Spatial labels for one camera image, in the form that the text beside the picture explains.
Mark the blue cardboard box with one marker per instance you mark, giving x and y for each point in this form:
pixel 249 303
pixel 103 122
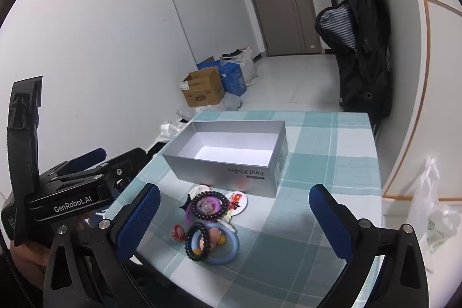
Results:
pixel 234 79

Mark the person's left hand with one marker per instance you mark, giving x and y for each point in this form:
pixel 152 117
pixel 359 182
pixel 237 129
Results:
pixel 29 259

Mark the clear plastic bag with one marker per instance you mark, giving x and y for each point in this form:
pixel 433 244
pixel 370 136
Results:
pixel 231 102

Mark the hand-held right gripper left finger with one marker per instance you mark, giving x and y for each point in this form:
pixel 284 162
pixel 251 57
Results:
pixel 140 219

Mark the pink cartoon charm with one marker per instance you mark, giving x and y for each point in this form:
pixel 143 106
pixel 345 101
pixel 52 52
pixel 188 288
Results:
pixel 216 236

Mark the small cream charm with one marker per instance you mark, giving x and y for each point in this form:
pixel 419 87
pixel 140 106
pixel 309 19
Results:
pixel 226 217

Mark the striped garment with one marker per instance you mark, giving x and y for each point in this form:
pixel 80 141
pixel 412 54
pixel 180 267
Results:
pixel 339 24

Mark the brown cardboard box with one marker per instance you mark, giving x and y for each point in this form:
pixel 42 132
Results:
pixel 204 89

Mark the white round badge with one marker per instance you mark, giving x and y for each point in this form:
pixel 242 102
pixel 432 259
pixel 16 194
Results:
pixel 197 190

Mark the teal checked tablecloth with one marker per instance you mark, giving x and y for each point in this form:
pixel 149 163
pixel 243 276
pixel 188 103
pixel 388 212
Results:
pixel 325 149

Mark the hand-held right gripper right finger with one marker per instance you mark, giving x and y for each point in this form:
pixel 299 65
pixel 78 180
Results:
pixel 330 221

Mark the red cartoon charm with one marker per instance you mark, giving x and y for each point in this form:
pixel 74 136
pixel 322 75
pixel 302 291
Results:
pixel 177 231

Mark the white woven sack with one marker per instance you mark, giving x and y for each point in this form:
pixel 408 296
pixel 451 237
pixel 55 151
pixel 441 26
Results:
pixel 247 66

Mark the round badge with red print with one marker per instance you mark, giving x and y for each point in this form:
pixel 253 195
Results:
pixel 236 201

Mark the crumpled clear plastic wrap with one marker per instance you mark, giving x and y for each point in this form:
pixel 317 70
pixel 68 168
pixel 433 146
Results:
pixel 171 130

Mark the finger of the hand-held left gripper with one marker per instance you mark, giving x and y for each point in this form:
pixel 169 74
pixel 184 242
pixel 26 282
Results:
pixel 90 156
pixel 126 162

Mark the white plastic bag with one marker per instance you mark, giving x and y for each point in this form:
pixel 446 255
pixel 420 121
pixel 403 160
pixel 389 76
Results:
pixel 429 214

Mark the grey cardboard box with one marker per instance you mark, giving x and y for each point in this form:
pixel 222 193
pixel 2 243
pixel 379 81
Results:
pixel 216 138

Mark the white panel with wooden trim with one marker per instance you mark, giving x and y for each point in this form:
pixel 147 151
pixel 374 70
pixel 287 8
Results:
pixel 415 95

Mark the black jacket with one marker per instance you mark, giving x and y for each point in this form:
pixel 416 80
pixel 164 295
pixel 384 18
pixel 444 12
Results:
pixel 368 59

